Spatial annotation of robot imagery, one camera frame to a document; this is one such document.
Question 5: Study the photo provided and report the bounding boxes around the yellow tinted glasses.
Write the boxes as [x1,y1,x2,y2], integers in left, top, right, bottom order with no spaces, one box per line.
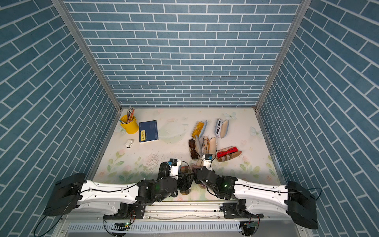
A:
[191,121,204,138]

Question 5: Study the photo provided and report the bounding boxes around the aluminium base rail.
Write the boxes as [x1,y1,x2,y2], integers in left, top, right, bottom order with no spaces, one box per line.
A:
[53,201,313,237]

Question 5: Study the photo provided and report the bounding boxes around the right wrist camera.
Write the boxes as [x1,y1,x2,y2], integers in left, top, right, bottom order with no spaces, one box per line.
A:
[202,154,216,170]

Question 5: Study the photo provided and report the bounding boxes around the coloured pencils bundle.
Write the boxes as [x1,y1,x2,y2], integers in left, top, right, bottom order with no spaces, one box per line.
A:
[126,107,135,123]

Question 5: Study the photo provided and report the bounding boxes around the yellow pencil cup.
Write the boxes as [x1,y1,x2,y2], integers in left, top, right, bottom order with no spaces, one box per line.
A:
[119,115,139,134]

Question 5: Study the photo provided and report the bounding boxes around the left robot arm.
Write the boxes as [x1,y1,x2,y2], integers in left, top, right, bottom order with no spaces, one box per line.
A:
[43,173,178,216]

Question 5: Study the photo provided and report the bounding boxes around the red frame sunglasses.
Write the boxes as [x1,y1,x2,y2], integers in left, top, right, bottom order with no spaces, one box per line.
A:
[217,146,238,160]

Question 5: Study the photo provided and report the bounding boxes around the light blue case white sunglasses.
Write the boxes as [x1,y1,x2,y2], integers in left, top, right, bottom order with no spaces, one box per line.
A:
[218,118,229,138]

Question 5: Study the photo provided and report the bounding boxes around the thin amber frame glasses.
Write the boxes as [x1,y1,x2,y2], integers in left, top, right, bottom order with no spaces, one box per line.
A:
[202,136,210,155]

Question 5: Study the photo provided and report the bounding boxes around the white frame sunglasses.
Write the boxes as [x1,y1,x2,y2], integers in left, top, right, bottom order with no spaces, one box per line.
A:
[215,119,222,137]

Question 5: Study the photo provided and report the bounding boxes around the flag pattern glasses case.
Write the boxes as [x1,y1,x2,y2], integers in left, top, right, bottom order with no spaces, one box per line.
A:
[209,137,217,155]

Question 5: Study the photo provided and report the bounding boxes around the blue case yellow glasses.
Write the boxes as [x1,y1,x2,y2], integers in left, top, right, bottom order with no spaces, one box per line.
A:
[191,120,208,139]

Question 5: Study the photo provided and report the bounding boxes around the plaid beige glasses case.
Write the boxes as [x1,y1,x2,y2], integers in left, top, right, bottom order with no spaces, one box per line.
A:
[178,166,192,195]

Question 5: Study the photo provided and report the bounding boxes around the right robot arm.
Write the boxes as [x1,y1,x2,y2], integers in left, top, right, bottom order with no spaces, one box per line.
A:
[195,167,318,230]

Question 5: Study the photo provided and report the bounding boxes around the dark blue book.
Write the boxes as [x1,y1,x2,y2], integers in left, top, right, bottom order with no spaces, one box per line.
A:
[139,120,159,143]

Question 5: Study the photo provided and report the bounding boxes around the beige case purple glasses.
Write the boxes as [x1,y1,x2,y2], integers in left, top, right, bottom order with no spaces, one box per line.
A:
[191,164,206,189]

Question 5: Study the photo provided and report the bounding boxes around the tortoise brown sunglasses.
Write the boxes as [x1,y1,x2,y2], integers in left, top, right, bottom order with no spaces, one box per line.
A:
[189,139,200,160]

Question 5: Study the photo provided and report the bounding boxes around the black glasses case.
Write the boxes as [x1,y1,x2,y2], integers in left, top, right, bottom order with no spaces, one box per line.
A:
[157,162,170,180]

